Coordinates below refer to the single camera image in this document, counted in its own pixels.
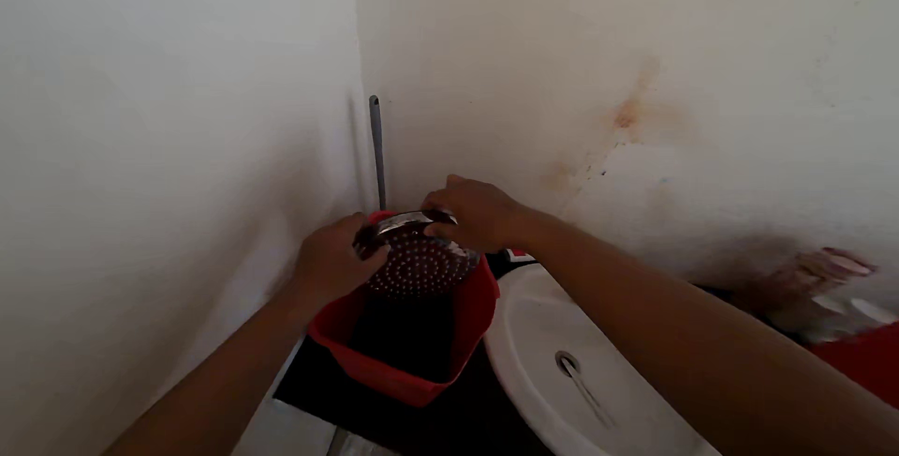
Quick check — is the person's left hand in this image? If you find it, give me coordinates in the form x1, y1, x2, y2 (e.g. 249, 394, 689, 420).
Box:
292, 212, 391, 308

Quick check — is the person's right hand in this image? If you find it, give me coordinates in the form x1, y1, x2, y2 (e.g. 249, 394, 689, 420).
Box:
422, 174, 533, 254

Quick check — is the metal colander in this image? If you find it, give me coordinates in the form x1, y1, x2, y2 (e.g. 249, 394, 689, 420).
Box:
353, 209, 481, 300

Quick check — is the person's right forearm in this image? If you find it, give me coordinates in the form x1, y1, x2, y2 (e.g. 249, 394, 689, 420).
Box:
510, 207, 899, 456

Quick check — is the person's left forearm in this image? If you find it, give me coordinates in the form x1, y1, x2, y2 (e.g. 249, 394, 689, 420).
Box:
102, 284, 323, 456

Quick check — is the red plastic basin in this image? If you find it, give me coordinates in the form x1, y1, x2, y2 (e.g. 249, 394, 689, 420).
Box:
308, 210, 501, 408

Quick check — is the white oval sink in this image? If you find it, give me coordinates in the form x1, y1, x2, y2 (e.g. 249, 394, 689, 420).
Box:
484, 263, 723, 456

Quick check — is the red cloth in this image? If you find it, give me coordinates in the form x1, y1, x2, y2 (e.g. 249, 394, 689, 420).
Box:
808, 321, 899, 409

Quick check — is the grey long handle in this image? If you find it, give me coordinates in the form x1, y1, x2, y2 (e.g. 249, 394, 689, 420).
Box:
368, 95, 388, 212

